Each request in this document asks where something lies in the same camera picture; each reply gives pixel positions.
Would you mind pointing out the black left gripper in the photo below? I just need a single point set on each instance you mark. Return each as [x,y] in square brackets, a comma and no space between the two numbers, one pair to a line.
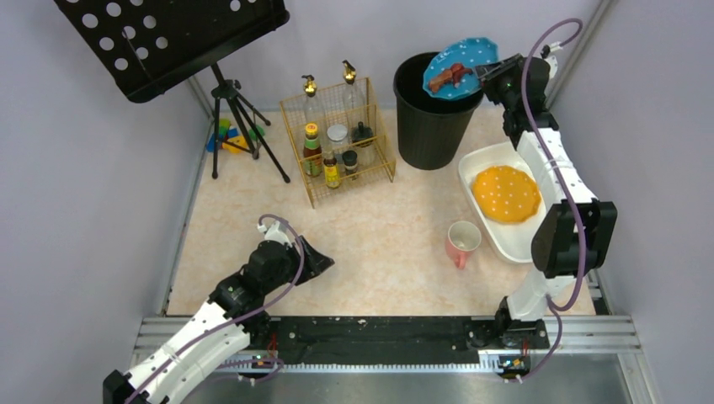
[304,255]

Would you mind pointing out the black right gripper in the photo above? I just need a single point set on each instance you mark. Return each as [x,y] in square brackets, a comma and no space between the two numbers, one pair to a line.
[492,76]

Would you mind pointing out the blue dotted plate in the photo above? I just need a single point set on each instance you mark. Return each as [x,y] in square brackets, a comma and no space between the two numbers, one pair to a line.
[470,52]

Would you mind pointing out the small yellow spice bottle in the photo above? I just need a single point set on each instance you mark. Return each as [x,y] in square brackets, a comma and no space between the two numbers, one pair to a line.
[330,169]

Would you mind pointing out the yellow cap sauce bottle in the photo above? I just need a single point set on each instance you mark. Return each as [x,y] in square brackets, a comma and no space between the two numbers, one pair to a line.
[312,163]

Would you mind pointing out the black cap spice bottle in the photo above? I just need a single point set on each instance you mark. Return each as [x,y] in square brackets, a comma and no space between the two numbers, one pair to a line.
[351,164]

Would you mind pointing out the yellow dotted plate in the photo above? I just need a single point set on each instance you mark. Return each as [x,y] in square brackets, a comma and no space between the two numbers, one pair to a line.
[506,194]

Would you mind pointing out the silver lid shaker jar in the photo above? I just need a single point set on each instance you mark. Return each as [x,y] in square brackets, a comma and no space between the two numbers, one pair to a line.
[338,140]

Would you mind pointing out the black lid grinder jar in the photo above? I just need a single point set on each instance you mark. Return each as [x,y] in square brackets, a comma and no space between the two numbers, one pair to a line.
[362,138]

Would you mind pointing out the clear bottle gold pump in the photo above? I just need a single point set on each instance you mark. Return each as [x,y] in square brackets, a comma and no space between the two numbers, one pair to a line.
[354,101]
[313,109]

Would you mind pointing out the pink mug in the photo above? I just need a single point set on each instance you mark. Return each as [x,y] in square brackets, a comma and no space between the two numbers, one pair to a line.
[463,238]

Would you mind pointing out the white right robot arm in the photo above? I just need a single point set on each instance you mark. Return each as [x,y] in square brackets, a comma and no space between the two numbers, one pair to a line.
[575,234]

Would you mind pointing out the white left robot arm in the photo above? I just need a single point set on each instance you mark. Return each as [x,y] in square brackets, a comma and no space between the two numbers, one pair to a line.
[233,317]

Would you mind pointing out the curved dark sausage piece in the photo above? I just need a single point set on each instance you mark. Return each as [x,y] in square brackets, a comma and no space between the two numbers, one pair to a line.
[458,72]

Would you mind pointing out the black plastic trash bin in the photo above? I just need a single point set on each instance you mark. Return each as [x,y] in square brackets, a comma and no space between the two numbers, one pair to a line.
[429,130]

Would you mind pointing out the yellow toy block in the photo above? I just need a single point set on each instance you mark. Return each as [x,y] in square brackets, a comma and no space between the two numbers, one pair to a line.
[235,145]

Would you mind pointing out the blue toy block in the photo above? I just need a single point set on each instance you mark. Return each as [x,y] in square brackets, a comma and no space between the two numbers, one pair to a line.
[209,147]

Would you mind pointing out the lime green toy block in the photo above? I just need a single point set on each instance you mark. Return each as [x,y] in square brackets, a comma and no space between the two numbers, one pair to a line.
[224,126]

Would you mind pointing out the white plastic basin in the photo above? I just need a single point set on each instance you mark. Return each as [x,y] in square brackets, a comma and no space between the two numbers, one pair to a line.
[511,242]

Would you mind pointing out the black tripod stand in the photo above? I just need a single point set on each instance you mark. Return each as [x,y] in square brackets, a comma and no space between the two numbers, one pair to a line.
[229,92]

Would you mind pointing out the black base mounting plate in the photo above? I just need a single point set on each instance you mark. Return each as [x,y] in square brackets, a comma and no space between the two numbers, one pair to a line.
[396,340]

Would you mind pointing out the black perforated music stand tray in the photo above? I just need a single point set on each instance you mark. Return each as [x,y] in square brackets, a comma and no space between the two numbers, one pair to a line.
[149,47]

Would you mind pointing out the yellow wire rack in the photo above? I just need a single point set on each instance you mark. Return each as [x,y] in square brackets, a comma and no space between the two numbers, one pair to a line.
[384,166]

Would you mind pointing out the aluminium frame rail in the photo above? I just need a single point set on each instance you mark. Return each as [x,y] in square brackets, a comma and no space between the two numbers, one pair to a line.
[571,335]

